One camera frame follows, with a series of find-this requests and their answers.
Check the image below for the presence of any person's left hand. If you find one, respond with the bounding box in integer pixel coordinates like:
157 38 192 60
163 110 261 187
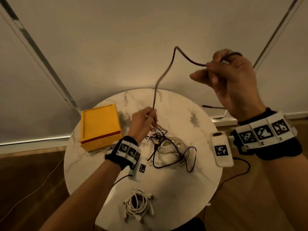
127 106 158 143

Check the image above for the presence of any person's right hand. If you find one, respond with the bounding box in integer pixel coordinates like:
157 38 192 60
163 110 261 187
189 48 267 122

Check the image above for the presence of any pile of cables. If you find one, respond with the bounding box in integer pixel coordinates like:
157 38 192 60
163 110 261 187
145 128 197 173

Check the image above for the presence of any yellow box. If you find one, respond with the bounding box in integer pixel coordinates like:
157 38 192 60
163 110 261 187
80 104 123 152

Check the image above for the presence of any thick black cable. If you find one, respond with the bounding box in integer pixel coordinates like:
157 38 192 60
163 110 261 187
151 46 243 133

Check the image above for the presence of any short white cable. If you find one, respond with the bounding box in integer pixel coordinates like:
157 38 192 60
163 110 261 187
142 193 154 216

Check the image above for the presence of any person's right forearm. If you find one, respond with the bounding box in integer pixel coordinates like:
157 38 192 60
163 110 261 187
261 151 308 231

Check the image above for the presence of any person's left forearm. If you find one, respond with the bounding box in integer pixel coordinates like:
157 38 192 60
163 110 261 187
39 160 122 231

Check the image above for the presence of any black left wristband with markers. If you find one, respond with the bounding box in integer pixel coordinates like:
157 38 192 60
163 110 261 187
105 136 142 171

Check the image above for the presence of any black wristband with markers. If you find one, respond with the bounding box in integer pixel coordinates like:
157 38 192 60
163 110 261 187
105 136 142 171
231 107 303 161

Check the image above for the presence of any metal blind track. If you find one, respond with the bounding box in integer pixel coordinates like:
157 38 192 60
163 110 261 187
0 0 82 115
222 0 306 118

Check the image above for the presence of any white marble table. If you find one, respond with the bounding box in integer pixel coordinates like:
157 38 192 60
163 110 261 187
64 88 223 231

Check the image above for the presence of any black right wristband with markers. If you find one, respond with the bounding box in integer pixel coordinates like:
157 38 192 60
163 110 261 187
231 107 303 161

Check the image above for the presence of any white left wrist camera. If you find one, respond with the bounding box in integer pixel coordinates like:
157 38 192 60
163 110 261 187
129 157 149 183

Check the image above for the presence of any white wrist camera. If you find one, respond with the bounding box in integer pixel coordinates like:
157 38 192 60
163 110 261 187
129 157 149 183
210 132 234 168

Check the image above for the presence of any black left camera cable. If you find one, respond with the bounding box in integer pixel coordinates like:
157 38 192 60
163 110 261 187
113 175 133 187

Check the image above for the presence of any black camera cable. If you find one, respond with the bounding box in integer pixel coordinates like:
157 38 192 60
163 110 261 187
202 157 251 222
113 175 133 187

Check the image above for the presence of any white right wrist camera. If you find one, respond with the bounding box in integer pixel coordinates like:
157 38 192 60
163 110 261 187
210 132 234 168

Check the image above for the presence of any metal bottom rail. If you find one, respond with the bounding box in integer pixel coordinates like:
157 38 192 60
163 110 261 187
0 134 72 154
211 112 308 127

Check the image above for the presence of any black right camera cable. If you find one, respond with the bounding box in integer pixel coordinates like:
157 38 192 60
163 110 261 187
202 157 251 222

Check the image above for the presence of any thin white floor cable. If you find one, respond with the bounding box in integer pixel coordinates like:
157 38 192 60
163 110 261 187
0 158 64 223

